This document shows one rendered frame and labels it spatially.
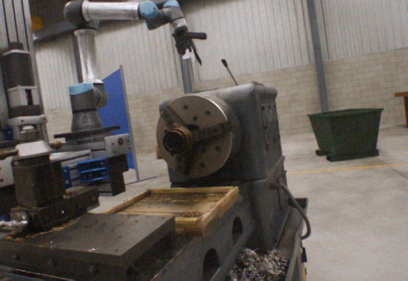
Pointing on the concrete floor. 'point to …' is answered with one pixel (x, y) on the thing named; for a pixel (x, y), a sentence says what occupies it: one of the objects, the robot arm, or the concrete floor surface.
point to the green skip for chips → (347, 133)
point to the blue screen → (119, 115)
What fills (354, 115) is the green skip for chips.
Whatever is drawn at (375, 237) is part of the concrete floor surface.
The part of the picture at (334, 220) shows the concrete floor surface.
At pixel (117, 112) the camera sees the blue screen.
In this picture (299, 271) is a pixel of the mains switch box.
